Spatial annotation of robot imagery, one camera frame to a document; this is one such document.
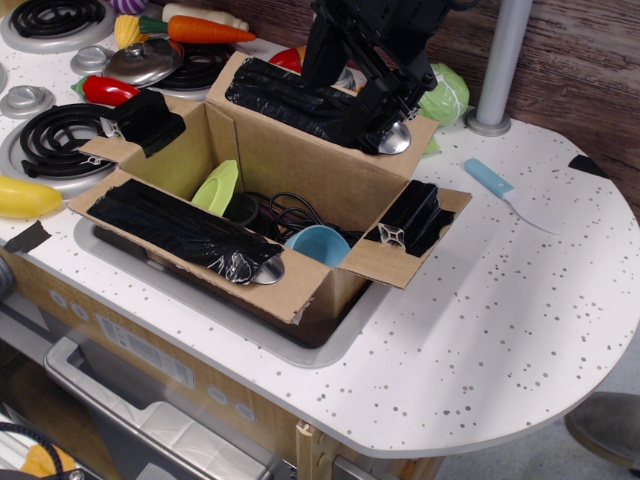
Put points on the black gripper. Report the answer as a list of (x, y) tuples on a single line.
[(387, 41)]

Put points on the light blue bowl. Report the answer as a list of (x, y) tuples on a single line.
[(320, 243)]

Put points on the red orange toy pepper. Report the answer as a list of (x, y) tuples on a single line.
[(290, 59)]

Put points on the green toy cabbage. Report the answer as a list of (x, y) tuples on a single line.
[(449, 100)]

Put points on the open cardboard box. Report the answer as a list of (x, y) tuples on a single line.
[(350, 189)]

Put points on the grey support pole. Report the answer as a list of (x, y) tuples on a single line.
[(489, 117)]

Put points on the black middle stove coil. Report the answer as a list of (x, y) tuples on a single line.
[(200, 67)]

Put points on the black stove coil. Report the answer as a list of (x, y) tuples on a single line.
[(49, 27), (47, 149), (200, 67)]

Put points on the light green plastic dish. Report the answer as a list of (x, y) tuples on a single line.
[(216, 192)]

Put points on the orange toy carrot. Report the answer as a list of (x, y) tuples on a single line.
[(192, 30)]

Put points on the cream toy bottle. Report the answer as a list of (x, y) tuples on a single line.
[(222, 17)]

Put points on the silver pot lid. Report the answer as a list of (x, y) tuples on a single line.
[(144, 64)]

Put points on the yellow toy corn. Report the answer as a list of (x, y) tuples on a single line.
[(127, 31)]

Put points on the purple striped toy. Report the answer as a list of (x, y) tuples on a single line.
[(129, 7)]

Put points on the red toy chili pepper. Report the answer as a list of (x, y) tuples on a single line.
[(104, 90)]

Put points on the grey stove knob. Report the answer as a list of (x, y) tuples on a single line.
[(26, 101), (90, 60)]

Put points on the black front stove coil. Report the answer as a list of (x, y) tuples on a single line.
[(47, 149)]

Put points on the black rear stove coil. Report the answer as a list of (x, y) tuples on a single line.
[(49, 27)]

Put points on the yellow toy banana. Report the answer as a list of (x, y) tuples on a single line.
[(21, 199)]

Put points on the black tape piece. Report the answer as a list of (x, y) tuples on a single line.
[(29, 239)]

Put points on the grey faucet post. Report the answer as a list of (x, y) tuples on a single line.
[(346, 80)]

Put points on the blue handled toy knife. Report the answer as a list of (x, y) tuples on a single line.
[(503, 190)]

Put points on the grey oven door handle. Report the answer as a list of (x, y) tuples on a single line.
[(151, 431)]

